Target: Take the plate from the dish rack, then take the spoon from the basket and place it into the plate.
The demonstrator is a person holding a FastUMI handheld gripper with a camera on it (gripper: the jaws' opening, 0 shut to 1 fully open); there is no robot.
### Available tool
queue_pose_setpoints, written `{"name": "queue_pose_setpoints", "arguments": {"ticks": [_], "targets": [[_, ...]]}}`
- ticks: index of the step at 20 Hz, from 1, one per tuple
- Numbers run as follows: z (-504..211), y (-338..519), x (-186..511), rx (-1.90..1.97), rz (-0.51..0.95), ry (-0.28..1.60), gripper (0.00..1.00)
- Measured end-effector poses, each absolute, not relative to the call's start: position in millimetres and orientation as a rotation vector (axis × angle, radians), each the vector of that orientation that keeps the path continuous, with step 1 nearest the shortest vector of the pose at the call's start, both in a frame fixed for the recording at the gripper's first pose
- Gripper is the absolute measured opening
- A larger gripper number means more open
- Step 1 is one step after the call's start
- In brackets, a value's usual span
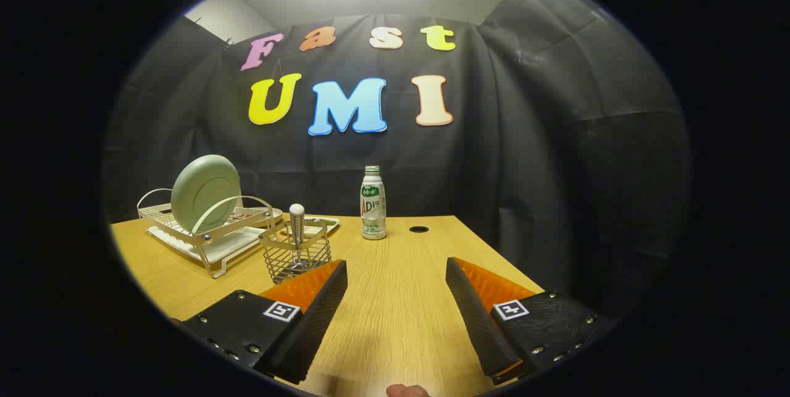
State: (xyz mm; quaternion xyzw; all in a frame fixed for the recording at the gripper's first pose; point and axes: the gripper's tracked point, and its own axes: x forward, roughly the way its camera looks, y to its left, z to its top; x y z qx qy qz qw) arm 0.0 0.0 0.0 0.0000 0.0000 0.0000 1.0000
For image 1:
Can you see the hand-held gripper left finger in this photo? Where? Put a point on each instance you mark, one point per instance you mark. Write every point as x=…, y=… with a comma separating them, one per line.
x=315, y=329

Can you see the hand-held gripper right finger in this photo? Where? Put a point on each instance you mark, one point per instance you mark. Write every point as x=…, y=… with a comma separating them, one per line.
x=481, y=329

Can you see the pale green plate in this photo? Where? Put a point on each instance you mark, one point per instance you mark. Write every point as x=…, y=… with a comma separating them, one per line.
x=203, y=193

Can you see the white divided tray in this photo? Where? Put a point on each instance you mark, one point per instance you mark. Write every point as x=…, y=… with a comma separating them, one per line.
x=321, y=228

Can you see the white drip tray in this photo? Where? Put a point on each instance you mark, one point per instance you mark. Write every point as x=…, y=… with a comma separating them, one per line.
x=237, y=241

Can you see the white drink bottle green label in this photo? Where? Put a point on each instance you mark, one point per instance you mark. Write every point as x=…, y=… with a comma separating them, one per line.
x=373, y=212

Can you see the black backdrop cloth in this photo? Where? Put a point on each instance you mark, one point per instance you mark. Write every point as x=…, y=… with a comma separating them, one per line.
x=524, y=168

